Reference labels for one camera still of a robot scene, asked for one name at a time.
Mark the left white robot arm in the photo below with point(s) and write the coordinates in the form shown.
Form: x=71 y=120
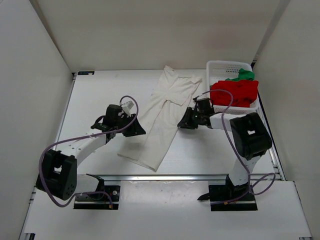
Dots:
x=58 y=175

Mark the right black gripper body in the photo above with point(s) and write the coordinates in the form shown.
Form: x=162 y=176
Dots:
x=197 y=118

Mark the aluminium rail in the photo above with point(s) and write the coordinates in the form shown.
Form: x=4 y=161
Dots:
x=165 y=177

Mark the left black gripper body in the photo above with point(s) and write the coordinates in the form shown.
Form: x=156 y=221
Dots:
x=124 y=121

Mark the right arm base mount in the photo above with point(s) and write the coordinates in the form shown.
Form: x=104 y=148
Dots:
x=229 y=198

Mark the small dark label sticker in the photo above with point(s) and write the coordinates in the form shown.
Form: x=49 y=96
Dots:
x=86 y=73

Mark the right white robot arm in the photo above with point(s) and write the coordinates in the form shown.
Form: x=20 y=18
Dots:
x=246 y=133

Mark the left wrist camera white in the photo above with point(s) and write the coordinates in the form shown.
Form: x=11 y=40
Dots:
x=127 y=106

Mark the green t shirt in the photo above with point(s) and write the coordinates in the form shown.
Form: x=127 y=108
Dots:
x=243 y=75

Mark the white t shirt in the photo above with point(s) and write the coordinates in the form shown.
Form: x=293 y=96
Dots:
x=159 y=118

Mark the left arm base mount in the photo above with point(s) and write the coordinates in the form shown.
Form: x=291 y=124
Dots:
x=95 y=193

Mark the red t shirt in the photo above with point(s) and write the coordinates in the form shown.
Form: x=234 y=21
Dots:
x=244 y=93

